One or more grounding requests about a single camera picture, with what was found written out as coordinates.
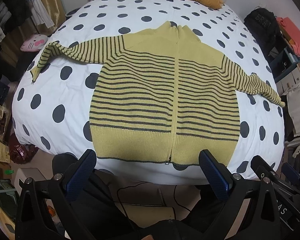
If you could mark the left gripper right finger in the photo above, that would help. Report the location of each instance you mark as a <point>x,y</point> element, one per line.
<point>216,174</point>

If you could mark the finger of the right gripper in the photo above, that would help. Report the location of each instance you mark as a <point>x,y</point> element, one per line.
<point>262,169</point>
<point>292,173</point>

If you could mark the white hanging shirt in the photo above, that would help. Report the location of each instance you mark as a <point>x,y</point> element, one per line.
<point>39,14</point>

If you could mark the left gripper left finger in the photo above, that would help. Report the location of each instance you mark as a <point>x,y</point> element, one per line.
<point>78,174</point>

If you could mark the yellow striped knit sweater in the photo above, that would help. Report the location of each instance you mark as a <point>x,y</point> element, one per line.
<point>162,96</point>

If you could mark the dark red plastic bag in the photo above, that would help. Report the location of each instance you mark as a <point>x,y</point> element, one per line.
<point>19,153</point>

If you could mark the white storage shelf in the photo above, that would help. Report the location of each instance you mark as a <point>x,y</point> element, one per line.
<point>285,68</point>

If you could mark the black backpack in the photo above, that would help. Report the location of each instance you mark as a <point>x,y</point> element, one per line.
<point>264,27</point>

